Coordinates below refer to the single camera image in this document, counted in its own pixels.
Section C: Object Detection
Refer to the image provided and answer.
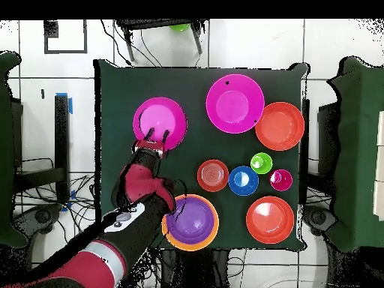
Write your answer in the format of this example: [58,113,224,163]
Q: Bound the pink bowl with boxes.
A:
[205,73,266,134]
[132,96,188,152]

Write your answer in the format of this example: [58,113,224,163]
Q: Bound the orange bowl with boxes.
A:
[160,193,221,252]

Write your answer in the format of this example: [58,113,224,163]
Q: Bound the deep red-orange bowl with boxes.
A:
[245,195,296,245]

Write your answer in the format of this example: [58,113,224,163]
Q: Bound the dark green tablecloth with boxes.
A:
[93,58,310,251]

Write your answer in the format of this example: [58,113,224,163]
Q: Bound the small red bowl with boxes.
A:
[196,159,230,193]

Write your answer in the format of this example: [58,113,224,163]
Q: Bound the blue tape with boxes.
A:
[55,92,74,115]

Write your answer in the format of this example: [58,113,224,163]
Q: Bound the blue bowl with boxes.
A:
[228,165,260,197]

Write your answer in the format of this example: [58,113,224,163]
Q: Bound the green cup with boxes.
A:
[250,151,273,176]

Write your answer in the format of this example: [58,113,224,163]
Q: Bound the black stool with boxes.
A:
[115,19,209,62]

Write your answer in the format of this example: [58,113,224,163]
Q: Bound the shallow red-orange bowl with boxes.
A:
[255,101,306,152]

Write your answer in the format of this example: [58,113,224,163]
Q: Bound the red cup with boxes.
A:
[268,169,294,192]

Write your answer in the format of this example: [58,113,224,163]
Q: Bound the black office chair base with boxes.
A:
[302,205,338,237]
[13,203,64,238]

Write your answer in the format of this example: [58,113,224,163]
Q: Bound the green cloth side table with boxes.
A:
[0,51,28,248]
[325,56,384,253]

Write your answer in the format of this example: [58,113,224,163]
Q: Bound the white boxes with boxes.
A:
[372,110,384,221]

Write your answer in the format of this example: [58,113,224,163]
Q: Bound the black cable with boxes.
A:
[100,19,133,67]

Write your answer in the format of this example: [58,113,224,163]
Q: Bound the black table frame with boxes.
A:
[300,98,311,208]
[13,94,71,205]

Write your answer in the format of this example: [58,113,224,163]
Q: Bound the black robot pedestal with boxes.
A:
[160,248,230,288]

